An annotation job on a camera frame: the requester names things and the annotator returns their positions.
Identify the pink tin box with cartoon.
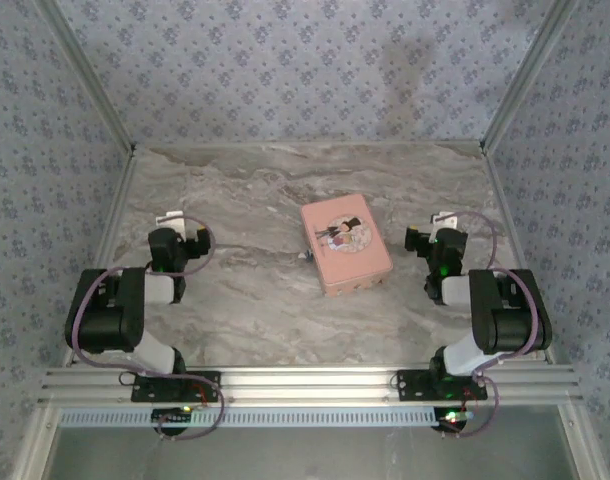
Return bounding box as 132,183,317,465
299,193,394,299

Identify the right controller board with LED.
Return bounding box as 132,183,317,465
433,406,475,434

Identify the controller board with led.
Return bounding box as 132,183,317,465
151,406,195,434
433,406,475,434

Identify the left controller board with LED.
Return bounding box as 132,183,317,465
151,406,195,434

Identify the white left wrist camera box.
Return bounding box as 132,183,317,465
154,211,187,234

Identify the aluminium side rail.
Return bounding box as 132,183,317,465
62,144,139,369

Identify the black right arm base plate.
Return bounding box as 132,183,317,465
395,368,489,401

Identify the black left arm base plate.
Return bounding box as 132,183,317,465
130,370,222,404

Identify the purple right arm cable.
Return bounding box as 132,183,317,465
434,210,554,440

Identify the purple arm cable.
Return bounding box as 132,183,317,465
67,214,226,442
434,210,554,440

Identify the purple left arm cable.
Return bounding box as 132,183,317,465
67,214,226,442

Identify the aluminium cross rail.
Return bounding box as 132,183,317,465
37,364,584,406

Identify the aluminium corner post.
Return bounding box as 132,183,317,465
37,0,138,153
479,0,581,153

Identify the white slotted cable duct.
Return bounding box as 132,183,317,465
59,406,469,429

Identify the aluminium frame leg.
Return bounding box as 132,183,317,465
12,403,61,480
557,402,610,480

